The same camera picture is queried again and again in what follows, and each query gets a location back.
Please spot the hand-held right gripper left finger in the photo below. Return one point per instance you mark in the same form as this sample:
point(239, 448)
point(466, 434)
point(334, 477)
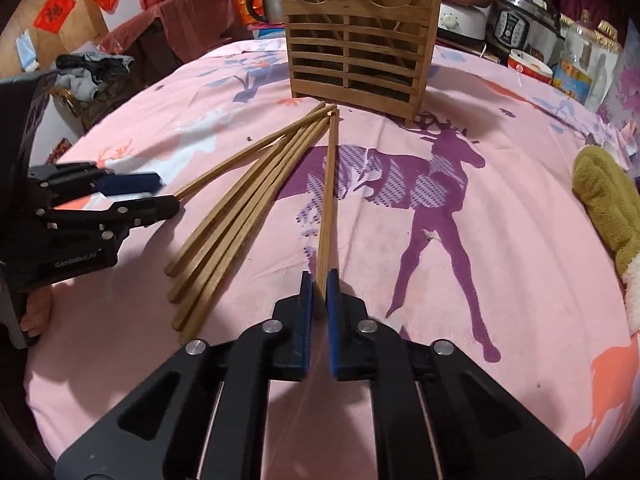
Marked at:
point(306, 310)

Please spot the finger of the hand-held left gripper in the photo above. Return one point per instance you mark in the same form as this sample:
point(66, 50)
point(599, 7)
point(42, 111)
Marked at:
point(130, 183)
point(150, 208)

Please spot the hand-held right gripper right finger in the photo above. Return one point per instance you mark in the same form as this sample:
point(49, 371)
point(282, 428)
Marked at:
point(334, 320)

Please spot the pile of wooden chopsticks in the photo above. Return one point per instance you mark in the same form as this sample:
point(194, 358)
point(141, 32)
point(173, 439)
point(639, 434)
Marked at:
point(235, 220)

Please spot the brown wooden chopstick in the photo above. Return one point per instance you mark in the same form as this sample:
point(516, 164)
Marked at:
point(327, 200)

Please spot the wooden slatted chopstick holder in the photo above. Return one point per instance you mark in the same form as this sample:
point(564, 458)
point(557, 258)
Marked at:
point(360, 7)

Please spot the person's left hand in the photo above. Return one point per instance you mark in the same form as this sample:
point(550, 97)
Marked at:
point(36, 312)

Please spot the red printed box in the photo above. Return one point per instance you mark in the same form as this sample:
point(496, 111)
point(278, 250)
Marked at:
point(59, 151)

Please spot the wooden chair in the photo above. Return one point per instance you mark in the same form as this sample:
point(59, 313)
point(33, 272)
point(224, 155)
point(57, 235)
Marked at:
point(75, 110)

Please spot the pile of dark clothes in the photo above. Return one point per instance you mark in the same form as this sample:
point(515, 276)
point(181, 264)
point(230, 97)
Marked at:
point(92, 72)

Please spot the pink deer print sheet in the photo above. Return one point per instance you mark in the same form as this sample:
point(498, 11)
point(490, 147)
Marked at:
point(450, 260)

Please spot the wooden door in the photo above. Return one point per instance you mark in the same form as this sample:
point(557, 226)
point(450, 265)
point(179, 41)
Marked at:
point(85, 30)

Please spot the red cloth covered table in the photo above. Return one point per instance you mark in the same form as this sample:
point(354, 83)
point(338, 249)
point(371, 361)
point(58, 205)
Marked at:
point(190, 20)

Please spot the red diamond paper decoration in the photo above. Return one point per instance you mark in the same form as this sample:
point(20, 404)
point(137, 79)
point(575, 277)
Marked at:
point(54, 14)

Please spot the red orange gift bag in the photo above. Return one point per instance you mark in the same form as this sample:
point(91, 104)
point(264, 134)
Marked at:
point(244, 10)

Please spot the steel electric kettle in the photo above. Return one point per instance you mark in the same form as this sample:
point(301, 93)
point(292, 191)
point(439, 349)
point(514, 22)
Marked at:
point(270, 0)

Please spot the olive mitten with white cuff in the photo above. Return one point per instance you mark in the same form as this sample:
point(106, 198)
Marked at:
point(607, 200)

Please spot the red and white bowl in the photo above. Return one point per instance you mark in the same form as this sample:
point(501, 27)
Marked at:
point(530, 67)

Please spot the pale rice cooker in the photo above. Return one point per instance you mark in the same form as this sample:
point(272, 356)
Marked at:
point(462, 25)

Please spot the silver black pressure cooker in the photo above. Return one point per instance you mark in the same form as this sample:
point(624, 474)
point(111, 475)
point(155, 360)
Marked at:
point(520, 25)

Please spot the clear plastic oil bottle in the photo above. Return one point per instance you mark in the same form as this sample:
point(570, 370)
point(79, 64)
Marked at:
point(575, 60)

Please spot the floral foil wall sheet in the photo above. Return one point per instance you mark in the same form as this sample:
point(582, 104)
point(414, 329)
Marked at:
point(625, 90)

